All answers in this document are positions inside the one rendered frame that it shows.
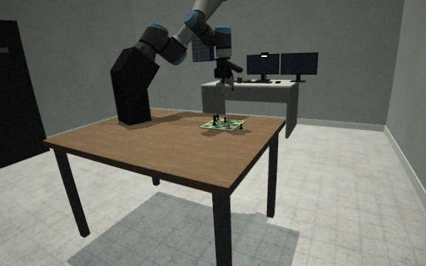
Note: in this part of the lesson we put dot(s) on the green and cream chessboard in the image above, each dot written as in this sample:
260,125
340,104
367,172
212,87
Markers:
222,126

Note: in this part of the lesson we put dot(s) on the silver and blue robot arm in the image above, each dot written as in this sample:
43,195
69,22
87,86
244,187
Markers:
155,39

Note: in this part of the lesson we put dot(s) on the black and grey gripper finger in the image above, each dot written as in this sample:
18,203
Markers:
230,81
222,83

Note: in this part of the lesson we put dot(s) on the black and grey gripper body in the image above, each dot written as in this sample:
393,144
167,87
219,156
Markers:
218,72

